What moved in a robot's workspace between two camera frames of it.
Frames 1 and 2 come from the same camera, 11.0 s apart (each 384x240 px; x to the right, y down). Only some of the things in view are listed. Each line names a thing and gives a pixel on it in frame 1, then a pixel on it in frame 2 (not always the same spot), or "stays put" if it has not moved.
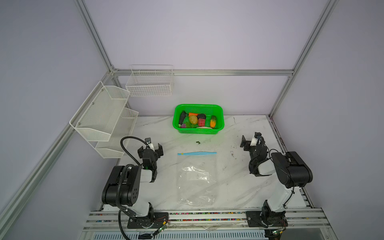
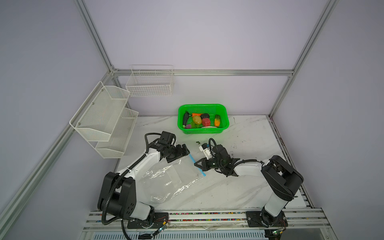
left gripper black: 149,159 -> 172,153
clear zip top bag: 196,178 -> 162,183
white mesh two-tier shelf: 104,120 stays put
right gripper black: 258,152 -> 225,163
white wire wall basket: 150,80 stays put
